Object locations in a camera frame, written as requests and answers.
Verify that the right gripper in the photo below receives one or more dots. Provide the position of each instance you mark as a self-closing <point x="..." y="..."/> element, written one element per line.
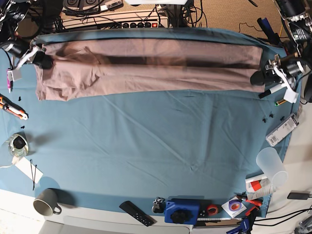
<point x="25" y="53"/>

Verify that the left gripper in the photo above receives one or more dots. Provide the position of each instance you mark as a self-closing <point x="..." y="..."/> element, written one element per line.
<point x="285" y="71"/>

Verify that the pink T-shirt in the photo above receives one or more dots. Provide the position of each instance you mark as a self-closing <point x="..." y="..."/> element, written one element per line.
<point x="115" y="66"/>

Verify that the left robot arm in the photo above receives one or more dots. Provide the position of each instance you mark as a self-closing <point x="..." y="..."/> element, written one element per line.
<point x="297" y="23"/>

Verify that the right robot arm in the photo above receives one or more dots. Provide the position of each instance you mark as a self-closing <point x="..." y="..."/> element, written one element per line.
<point x="12" y="12"/>

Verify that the white marker pen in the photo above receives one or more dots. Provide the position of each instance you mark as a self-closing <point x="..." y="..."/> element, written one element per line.
<point x="270" y="91"/>

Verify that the green yellow battery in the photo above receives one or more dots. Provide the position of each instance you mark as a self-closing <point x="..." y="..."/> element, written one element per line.
<point x="280" y="102"/>

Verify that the purple glue tube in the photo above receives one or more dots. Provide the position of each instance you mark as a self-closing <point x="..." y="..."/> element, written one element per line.
<point x="9" y="80"/>

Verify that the orange utility knife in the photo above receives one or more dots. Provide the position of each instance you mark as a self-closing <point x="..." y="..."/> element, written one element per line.
<point x="11" y="108"/>

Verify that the white barcode package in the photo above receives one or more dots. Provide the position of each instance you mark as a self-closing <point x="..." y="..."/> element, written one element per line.
<point x="283" y="129"/>

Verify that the frosted plastic cup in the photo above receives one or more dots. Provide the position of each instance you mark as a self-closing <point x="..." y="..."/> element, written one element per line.
<point x="272" y="166"/>

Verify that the glass jar with black item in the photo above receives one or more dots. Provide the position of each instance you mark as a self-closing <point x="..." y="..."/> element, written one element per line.
<point x="17" y="145"/>

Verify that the power strip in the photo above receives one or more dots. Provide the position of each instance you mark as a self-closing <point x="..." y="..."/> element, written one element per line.
<point x="155" y="21"/>

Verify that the teal table cloth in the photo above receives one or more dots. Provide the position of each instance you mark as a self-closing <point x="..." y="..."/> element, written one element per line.
<point x="98" y="152"/>

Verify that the white paper card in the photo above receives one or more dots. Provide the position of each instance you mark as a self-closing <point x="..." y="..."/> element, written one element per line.
<point x="24" y="166"/>

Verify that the white red carton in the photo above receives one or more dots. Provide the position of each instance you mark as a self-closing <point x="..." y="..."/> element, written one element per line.
<point x="258" y="186"/>

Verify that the disc in paper sleeve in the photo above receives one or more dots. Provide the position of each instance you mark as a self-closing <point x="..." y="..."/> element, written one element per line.
<point x="234" y="207"/>

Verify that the red tape roll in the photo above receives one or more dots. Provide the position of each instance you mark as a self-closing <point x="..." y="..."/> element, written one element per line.
<point x="212" y="210"/>

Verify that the grey ceramic mug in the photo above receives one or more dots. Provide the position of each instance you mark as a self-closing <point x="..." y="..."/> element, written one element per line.
<point x="46" y="203"/>

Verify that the blue box with knob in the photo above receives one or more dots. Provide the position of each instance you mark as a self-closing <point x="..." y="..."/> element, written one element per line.
<point x="181" y="211"/>

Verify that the black remote control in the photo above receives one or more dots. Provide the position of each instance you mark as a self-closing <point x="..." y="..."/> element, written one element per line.
<point x="131" y="209"/>

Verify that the black cable ties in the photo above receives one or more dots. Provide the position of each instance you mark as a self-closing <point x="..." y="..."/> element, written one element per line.
<point x="33" y="173"/>

